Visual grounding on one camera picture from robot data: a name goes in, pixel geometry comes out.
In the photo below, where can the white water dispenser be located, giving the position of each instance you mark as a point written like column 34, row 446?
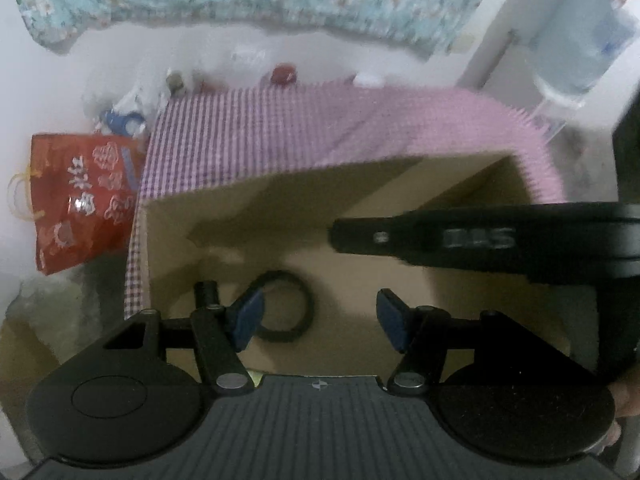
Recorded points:
column 555, row 115

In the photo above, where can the purple checkered tablecloth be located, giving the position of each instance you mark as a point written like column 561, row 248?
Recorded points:
column 300, row 125

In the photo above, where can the brown cardboard box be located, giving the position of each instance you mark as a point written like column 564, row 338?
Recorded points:
column 300, row 195

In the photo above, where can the red gift bag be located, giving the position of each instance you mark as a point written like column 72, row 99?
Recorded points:
column 80, row 195

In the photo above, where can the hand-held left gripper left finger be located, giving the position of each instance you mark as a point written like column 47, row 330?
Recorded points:
column 247, row 317

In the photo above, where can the blue white packet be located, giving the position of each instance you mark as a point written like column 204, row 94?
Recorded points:
column 125, row 120

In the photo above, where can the small grey jar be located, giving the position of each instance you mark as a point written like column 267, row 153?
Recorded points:
column 175, row 82

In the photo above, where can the black tape roll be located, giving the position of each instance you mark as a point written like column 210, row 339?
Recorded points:
column 305, row 305

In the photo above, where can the dark red round object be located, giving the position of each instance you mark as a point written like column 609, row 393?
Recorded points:
column 284, row 74

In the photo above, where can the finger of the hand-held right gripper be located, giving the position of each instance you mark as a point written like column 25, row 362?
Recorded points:
column 370, row 236

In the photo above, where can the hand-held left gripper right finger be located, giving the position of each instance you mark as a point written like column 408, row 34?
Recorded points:
column 392, row 322

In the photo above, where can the black cosmetic tube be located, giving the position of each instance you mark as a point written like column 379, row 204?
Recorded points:
column 205, row 292

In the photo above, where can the blue water jug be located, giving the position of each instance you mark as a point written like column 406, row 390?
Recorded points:
column 575, row 35

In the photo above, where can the person's right hand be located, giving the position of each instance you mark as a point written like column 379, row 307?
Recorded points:
column 627, row 402

